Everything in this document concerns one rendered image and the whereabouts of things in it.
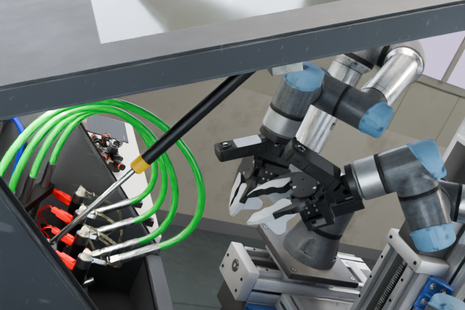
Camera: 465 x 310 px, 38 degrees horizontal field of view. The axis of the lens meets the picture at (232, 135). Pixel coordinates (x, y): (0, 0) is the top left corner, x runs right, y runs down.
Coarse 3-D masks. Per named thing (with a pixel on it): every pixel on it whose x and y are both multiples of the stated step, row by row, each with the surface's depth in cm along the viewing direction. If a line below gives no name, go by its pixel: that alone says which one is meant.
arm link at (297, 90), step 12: (300, 72) 133; (312, 72) 133; (324, 72) 136; (288, 84) 135; (300, 84) 134; (312, 84) 134; (276, 96) 137; (288, 96) 135; (300, 96) 135; (312, 96) 136; (276, 108) 137; (288, 108) 135; (300, 108) 136; (300, 120) 138
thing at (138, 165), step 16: (224, 80) 84; (240, 80) 84; (208, 96) 85; (224, 96) 84; (192, 112) 85; (208, 112) 85; (176, 128) 85; (160, 144) 86; (144, 160) 86; (128, 176) 87; (112, 192) 88; (48, 240) 90
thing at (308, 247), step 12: (300, 228) 180; (288, 240) 181; (300, 240) 179; (312, 240) 178; (324, 240) 177; (336, 240) 179; (288, 252) 180; (300, 252) 178; (312, 252) 177; (324, 252) 178; (336, 252) 183; (312, 264) 178; (324, 264) 178
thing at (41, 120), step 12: (72, 108) 115; (132, 108) 117; (36, 120) 115; (156, 120) 119; (24, 132) 115; (12, 144) 116; (180, 144) 122; (12, 156) 116; (192, 156) 124; (0, 168) 116; (192, 168) 125; (204, 192) 128; (204, 204) 129; (192, 228) 131; (168, 240) 131; (180, 240) 131
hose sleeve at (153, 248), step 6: (150, 246) 131; (156, 246) 131; (132, 252) 130; (138, 252) 130; (144, 252) 130; (150, 252) 130; (156, 252) 131; (120, 258) 130; (126, 258) 130; (132, 258) 130
